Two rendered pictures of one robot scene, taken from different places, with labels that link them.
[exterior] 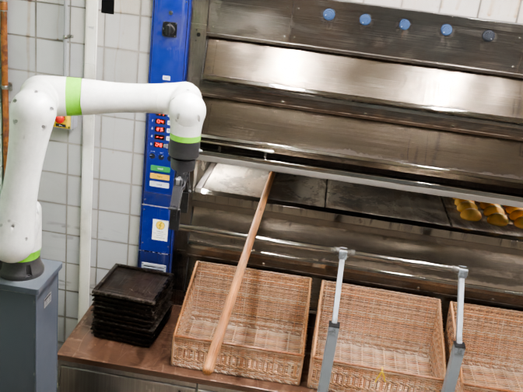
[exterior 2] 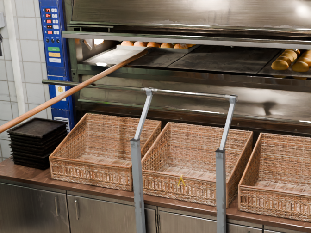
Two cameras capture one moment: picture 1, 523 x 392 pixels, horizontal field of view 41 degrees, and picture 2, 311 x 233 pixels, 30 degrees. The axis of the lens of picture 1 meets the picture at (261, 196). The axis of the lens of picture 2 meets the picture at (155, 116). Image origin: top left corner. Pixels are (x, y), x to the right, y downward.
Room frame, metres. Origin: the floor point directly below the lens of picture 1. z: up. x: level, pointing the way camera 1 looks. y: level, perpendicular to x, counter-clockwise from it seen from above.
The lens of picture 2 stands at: (-0.31, -1.50, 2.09)
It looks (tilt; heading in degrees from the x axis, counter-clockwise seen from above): 19 degrees down; 21
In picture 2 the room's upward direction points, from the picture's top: 3 degrees counter-clockwise
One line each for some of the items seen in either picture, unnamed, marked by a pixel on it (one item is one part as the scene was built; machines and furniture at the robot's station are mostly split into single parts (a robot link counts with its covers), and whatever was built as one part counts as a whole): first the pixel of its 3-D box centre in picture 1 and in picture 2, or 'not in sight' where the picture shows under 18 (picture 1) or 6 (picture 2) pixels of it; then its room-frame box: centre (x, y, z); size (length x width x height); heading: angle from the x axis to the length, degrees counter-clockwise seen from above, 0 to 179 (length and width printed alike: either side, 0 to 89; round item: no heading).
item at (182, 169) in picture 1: (182, 170); not in sight; (2.00, 0.25, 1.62); 0.08 x 0.07 x 0.09; 177
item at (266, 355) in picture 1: (244, 319); (107, 149); (2.69, 0.01, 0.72); 0.56 x 0.49 x 0.28; 87
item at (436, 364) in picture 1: (377, 341); (195, 161); (2.65, -0.58, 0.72); 0.56 x 0.49 x 0.28; 85
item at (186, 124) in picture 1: (186, 114); not in sight; (2.00, 0.25, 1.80); 0.13 x 0.11 x 0.14; 12
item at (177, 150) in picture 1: (183, 147); not in sight; (1.99, 0.25, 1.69); 0.12 x 0.09 x 0.06; 87
